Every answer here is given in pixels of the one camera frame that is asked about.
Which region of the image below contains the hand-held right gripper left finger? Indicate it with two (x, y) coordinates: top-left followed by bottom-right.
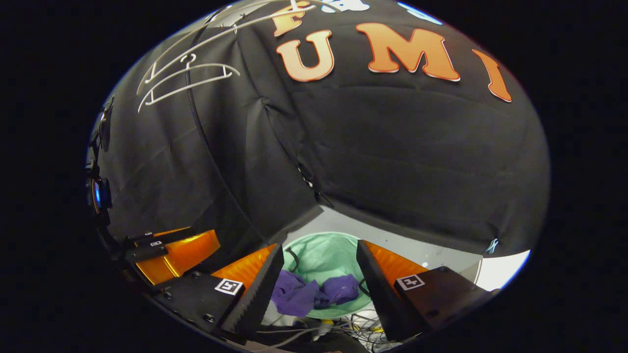
(152, 243), (286, 341)

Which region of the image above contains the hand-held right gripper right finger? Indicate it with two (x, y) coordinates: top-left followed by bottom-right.
(356, 239), (501, 343)

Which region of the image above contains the purple ribbed shirt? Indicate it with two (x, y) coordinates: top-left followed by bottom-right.
(271, 270), (360, 318)

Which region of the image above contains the green laundry hamper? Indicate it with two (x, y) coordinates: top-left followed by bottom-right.
(282, 231), (388, 320)

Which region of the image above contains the white plastic hanger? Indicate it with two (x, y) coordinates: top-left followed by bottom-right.
(136, 0), (324, 97)
(137, 53), (241, 114)

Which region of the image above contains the tangle of cables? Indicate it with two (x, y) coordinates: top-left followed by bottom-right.
(255, 314), (389, 353)

